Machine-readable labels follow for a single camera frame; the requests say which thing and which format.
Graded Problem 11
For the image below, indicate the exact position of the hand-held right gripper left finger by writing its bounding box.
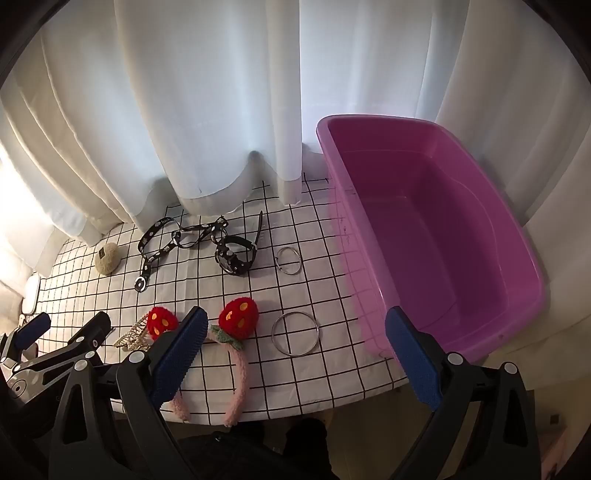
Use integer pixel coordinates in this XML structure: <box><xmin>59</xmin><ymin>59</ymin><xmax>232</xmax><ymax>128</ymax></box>
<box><xmin>48</xmin><ymin>305</ymin><xmax>208</xmax><ymax>480</ymax></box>

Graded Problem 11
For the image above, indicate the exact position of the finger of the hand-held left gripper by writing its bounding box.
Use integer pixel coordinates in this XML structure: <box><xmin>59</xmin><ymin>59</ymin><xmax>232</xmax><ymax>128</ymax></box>
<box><xmin>14</xmin><ymin>313</ymin><xmax>114</xmax><ymax>374</ymax></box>
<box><xmin>11</xmin><ymin>312</ymin><xmax>51</xmax><ymax>352</ymax></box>

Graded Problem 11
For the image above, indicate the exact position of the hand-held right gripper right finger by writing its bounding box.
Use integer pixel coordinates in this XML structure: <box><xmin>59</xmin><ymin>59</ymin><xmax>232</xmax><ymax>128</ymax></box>
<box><xmin>385</xmin><ymin>305</ymin><xmax>543</xmax><ymax>480</ymax></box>

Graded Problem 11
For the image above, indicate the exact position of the red object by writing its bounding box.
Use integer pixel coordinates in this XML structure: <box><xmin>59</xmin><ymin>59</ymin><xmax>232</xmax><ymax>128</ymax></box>
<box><xmin>147</xmin><ymin>298</ymin><xmax>259</xmax><ymax>428</ymax></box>

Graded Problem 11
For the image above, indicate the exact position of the fluffy beige pouch with label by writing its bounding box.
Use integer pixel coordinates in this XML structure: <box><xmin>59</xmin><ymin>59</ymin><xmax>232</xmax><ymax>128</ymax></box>
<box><xmin>95</xmin><ymin>244</ymin><xmax>120</xmax><ymax>276</ymax></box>

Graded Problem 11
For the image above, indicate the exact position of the purple plastic basin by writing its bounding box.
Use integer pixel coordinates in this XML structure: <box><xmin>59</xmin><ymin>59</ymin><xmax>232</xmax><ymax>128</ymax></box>
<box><xmin>316</xmin><ymin>115</ymin><xmax>550</xmax><ymax>363</ymax></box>

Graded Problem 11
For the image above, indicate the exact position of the small thin silver hoop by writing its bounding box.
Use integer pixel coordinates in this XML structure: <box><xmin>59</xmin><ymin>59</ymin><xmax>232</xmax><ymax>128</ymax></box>
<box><xmin>276</xmin><ymin>247</ymin><xmax>303</xmax><ymax>277</ymax></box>

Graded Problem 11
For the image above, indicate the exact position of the white plastic device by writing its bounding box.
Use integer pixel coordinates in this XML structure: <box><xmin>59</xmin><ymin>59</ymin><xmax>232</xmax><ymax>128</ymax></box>
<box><xmin>23</xmin><ymin>272</ymin><xmax>42</xmax><ymax>315</ymax></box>

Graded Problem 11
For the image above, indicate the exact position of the gold claw hair clip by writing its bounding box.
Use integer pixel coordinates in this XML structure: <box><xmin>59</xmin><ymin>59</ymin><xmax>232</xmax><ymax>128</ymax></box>
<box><xmin>114</xmin><ymin>320</ymin><xmax>155</xmax><ymax>354</ymax></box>

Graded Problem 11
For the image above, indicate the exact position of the large silver bangle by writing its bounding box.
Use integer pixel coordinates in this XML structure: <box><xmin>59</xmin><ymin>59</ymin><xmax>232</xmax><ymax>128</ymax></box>
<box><xmin>271</xmin><ymin>311</ymin><xmax>321</xmax><ymax>357</ymax></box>

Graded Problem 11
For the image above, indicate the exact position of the black grid white tablecloth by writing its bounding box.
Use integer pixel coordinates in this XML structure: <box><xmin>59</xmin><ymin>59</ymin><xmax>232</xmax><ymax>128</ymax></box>
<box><xmin>34</xmin><ymin>178</ymin><xmax>409</xmax><ymax>423</ymax></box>

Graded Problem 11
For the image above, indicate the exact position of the black leather buckle cuff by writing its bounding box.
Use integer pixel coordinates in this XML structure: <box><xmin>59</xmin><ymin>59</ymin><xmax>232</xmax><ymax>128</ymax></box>
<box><xmin>213</xmin><ymin>210</ymin><xmax>265</xmax><ymax>278</ymax></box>

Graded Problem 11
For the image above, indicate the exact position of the white sheer curtain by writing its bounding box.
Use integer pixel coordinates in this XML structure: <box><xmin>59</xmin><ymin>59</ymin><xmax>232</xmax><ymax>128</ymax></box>
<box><xmin>0</xmin><ymin>0</ymin><xmax>591</xmax><ymax>370</ymax></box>

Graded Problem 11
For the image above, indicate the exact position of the black studded strap choker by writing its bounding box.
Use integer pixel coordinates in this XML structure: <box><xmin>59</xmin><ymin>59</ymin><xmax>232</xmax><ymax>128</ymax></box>
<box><xmin>135</xmin><ymin>215</ymin><xmax>229</xmax><ymax>294</ymax></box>

